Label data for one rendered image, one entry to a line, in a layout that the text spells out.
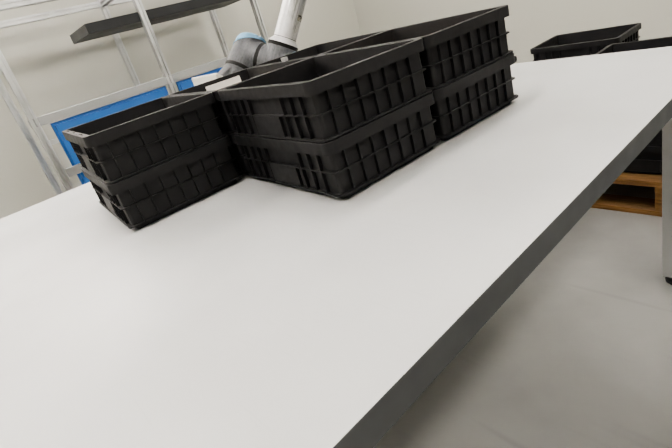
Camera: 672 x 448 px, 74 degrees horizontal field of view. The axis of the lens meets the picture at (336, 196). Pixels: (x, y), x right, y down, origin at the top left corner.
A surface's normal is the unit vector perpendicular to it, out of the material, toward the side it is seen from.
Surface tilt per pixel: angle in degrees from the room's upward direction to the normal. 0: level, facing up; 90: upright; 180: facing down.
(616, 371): 0
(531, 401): 0
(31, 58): 90
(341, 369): 0
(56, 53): 90
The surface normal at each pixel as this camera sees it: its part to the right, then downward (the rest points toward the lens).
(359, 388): -0.26, -0.89
